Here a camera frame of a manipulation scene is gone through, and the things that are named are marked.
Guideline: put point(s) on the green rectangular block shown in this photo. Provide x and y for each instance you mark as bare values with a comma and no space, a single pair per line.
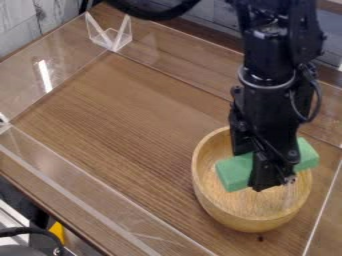
234,169

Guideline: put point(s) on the light brown wooden bowl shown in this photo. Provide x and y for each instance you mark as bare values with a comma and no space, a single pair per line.
245,210

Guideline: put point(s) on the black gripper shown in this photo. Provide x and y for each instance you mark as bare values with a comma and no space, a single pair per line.
268,112

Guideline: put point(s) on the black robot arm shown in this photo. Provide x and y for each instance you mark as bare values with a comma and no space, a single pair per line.
282,42

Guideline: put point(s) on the clear acrylic enclosure wall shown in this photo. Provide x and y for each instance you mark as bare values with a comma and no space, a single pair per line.
102,126

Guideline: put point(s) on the yellow label plate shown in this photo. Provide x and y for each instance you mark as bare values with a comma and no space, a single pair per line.
58,230

